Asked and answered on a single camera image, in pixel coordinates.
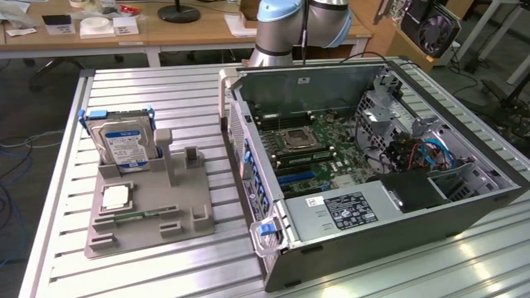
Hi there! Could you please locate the black Nvidia graphics card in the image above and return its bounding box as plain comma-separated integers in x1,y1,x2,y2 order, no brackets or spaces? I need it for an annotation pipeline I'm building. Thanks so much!
374,0,463,60

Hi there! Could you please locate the metal CPU socket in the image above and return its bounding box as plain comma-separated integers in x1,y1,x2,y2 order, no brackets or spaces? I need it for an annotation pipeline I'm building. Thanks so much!
277,125,322,153

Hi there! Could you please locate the long black expansion slot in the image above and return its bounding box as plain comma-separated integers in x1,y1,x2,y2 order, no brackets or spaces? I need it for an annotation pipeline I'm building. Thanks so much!
276,164,314,175

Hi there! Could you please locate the black RAM slot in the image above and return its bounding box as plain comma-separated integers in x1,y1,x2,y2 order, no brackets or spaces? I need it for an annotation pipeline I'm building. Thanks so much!
253,112,312,122
252,108,311,118
257,119,316,130
256,115,315,125

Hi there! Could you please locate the green RAM stick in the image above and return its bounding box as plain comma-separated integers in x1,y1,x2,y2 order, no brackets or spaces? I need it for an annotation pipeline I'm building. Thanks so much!
275,151,335,167
113,209,167,222

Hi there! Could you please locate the green motherboard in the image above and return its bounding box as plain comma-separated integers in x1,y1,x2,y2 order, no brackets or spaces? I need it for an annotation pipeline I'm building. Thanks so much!
247,102,382,199

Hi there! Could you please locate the silver chipset heatsink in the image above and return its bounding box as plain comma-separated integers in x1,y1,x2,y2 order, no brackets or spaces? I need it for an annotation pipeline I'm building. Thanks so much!
332,174,356,189

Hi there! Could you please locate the grey power supply unit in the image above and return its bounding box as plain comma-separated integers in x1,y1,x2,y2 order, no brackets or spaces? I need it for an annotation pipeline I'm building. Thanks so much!
283,181,404,243

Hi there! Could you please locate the blue case latch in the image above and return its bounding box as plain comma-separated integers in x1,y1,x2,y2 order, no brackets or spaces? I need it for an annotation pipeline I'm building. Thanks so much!
256,225,277,240

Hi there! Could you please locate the perforated metal drive cage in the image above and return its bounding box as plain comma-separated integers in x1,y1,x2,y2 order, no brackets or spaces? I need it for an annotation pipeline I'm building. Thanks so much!
354,73,418,156

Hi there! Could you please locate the hard disk with blue caddy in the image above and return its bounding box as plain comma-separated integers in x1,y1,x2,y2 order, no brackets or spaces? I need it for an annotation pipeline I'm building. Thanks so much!
76,105,156,173

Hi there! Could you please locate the grey plastic parts rack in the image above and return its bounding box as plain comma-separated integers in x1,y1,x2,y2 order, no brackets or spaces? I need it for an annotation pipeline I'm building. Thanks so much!
84,128,217,260

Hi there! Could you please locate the silver CPU chip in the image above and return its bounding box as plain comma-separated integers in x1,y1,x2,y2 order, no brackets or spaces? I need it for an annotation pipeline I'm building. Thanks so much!
101,187,129,209

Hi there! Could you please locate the white paper stack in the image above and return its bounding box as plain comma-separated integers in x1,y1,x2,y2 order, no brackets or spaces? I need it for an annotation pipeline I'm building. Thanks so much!
224,14,259,38

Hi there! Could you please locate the dark grey open PC case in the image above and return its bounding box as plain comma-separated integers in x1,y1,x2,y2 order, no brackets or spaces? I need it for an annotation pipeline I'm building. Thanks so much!
219,57,523,293

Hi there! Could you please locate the wooden desk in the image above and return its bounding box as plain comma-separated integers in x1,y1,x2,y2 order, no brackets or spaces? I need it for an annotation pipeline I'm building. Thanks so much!
0,0,374,60

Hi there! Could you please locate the brown cardboard box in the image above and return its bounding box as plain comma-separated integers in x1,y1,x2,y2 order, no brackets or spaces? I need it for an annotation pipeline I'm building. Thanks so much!
239,0,265,22

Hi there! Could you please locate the black round lamp base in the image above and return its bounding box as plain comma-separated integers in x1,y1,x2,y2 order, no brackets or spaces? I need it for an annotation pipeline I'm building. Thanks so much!
156,0,201,23

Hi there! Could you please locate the metal disk bay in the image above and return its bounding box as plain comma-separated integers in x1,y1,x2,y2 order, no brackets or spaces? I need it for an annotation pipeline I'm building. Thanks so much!
427,154,498,203

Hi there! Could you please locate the white labelled box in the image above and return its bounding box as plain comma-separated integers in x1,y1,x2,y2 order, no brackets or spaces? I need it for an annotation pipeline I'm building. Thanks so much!
112,17,140,37

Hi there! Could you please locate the red packet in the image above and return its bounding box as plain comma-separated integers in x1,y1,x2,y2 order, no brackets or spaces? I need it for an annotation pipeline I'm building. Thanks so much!
116,3,145,17

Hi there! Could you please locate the white box with round dish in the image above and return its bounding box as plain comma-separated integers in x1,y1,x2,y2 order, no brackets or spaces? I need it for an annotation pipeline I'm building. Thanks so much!
79,17,116,40

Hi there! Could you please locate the black office chair base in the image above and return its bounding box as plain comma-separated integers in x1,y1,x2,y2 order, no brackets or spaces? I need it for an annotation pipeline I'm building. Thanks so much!
22,54,125,93

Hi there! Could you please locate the white box with black lid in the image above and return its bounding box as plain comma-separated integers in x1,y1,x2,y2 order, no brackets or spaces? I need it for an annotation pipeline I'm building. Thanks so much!
41,14,77,36

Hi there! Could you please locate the white paper card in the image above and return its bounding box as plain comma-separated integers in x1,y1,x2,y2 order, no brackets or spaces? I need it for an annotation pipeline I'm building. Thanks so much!
5,27,39,37

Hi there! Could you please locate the clear plastic bag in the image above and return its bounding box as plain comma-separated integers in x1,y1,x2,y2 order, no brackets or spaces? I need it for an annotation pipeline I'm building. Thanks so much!
0,0,40,29

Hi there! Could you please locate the beige case handle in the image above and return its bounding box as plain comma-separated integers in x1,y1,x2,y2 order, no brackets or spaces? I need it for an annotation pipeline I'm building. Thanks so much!
217,70,245,120

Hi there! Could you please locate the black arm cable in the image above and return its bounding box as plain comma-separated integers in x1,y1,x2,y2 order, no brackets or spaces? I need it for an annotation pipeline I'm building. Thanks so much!
300,0,310,65

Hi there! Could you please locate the black power cable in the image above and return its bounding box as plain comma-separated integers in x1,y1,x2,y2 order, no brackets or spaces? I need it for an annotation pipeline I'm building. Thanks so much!
339,51,427,71

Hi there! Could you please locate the blue wire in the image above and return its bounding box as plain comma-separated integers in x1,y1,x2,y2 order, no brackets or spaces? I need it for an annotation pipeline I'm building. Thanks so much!
415,138,456,171

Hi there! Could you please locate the blue floor cable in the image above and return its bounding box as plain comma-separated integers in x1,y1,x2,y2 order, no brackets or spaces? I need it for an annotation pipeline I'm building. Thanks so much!
0,148,33,268

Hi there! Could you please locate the white table frame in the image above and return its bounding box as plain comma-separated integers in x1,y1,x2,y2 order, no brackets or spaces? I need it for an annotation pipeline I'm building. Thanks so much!
455,0,530,84

